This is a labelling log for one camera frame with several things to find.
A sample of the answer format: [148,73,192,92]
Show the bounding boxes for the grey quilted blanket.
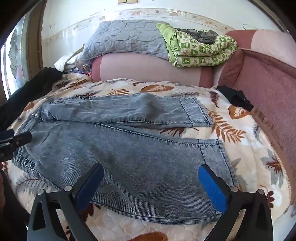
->
[82,20,173,61]

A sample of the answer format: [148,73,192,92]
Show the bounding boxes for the patterned glass window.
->
[0,14,31,98]

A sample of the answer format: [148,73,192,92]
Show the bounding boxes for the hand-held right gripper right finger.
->
[198,164,274,241]

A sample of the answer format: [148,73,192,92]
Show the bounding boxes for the white crumpled cloth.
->
[54,44,93,75]

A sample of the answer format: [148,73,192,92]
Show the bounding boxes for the small black cloth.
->
[216,85,254,112]

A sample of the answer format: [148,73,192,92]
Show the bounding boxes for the leaf-printed fleece blanket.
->
[5,77,292,241]

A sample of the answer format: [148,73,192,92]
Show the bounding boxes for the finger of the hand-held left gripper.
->
[0,129,15,142]
[0,131,32,161]

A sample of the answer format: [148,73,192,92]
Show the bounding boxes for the colourful printed packet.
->
[81,64,93,76]

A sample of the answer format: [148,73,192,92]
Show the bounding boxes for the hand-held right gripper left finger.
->
[26,163,105,241]

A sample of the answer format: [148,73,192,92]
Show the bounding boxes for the dark grey cloth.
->
[174,27,219,45]

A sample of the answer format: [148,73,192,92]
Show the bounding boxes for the pink bed headboard cushion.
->
[91,29,296,176]

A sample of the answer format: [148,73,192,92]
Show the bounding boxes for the green patterned blanket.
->
[156,23,238,68]

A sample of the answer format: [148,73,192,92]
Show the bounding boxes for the grey denim pants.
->
[10,93,238,224]

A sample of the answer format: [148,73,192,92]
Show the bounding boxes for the large black garment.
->
[0,67,64,137]

